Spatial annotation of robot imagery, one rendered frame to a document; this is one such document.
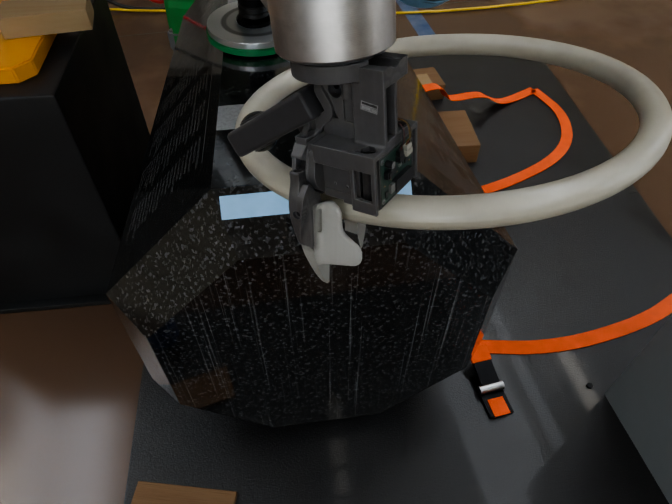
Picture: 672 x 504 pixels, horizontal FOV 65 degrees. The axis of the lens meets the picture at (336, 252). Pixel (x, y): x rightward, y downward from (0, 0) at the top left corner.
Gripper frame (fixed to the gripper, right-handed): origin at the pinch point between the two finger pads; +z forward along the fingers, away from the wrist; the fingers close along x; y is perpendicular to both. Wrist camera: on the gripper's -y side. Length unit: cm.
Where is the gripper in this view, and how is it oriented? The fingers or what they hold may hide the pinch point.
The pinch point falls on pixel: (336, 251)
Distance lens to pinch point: 52.9
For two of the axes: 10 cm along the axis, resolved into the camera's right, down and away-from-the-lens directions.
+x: 5.6, -5.5, 6.2
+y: 8.3, 2.9, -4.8
